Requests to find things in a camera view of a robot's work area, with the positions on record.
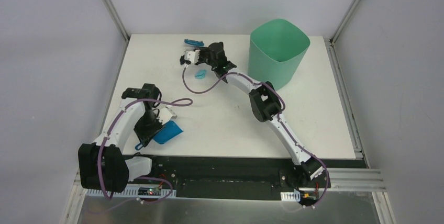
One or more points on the black paper scrap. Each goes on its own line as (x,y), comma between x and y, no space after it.
(182,60)

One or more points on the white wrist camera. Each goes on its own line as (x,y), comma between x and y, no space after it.
(191,57)
(166,114)

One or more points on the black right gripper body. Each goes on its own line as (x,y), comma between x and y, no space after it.
(204,57)

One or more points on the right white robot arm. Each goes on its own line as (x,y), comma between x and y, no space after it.
(267,106)

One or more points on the blue plastic dustpan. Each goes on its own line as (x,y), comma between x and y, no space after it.
(170,131)

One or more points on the right white cable duct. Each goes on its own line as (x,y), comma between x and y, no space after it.
(294,196)

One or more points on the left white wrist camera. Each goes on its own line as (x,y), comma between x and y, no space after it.
(166,114)

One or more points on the green plastic bin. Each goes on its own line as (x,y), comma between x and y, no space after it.
(276,50)

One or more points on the blue hand brush black bristles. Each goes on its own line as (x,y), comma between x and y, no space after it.
(194,43)

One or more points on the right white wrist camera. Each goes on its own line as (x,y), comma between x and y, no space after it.
(191,57)

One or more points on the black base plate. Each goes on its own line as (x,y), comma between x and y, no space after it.
(236,178)

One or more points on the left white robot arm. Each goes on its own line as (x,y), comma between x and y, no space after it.
(102,165)

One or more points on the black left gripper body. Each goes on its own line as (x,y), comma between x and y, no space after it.
(149,131)

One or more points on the light blue paper scrap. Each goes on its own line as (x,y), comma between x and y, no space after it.
(200,74)

